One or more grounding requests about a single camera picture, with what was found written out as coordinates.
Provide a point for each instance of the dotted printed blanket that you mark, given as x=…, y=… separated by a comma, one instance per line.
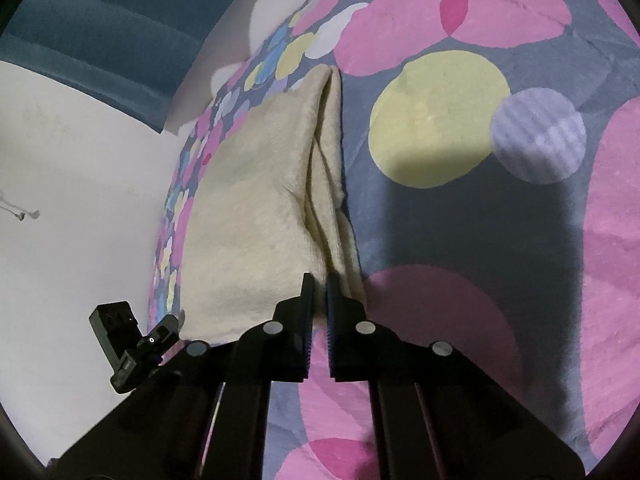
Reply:
x=475, y=240

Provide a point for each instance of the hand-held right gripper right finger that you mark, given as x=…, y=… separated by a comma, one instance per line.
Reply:
x=331, y=340

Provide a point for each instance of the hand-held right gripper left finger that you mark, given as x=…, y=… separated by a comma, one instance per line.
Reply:
x=308, y=340

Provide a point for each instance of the blue curtain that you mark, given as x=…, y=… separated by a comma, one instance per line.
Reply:
x=100, y=25

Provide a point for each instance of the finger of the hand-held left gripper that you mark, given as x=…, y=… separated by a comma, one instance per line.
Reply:
x=165, y=330

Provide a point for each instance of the cream knit sweater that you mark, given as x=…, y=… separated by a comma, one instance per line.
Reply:
x=250, y=210

